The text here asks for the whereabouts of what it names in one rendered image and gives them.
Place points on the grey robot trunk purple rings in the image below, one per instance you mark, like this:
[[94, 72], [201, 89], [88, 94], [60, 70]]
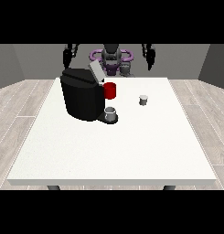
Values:
[[112, 59]]

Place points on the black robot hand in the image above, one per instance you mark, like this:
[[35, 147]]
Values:
[[67, 56], [151, 56]]

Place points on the black coffee machine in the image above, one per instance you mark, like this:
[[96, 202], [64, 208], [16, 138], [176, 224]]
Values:
[[81, 97]]

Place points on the red pod holder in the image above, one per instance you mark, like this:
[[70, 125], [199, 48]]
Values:
[[109, 90]]

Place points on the pale grey machine lid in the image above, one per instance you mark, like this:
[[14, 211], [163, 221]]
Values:
[[96, 70]]

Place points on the small grey cup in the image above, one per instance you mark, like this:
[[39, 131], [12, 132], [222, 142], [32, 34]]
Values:
[[110, 114]]

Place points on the dark table leg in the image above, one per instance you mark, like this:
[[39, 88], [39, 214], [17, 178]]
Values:
[[169, 187], [53, 187]]

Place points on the small grey coffee pod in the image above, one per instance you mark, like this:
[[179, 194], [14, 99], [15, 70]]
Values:
[[143, 100]]

